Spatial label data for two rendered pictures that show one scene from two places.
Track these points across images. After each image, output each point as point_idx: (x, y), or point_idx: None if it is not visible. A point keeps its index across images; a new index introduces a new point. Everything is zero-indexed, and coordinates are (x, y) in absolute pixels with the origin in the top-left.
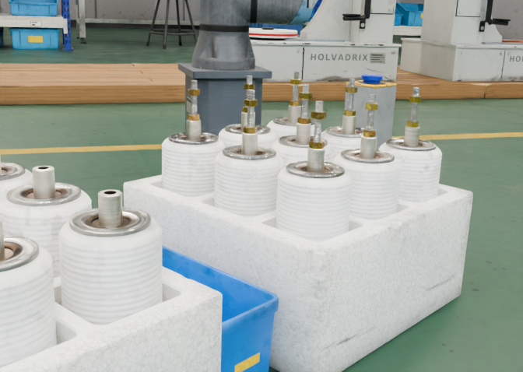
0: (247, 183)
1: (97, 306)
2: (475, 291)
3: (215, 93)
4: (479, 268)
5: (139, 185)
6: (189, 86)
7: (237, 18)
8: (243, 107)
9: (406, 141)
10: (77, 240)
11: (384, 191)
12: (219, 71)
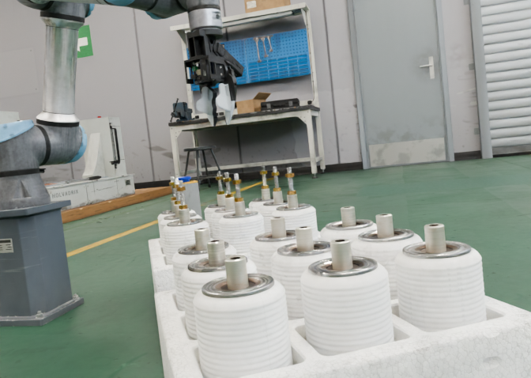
0: (260, 229)
1: None
2: None
3: (39, 224)
4: None
5: (169, 266)
6: (0, 228)
7: (36, 161)
8: (57, 232)
9: (266, 197)
10: (367, 230)
11: None
12: (41, 206)
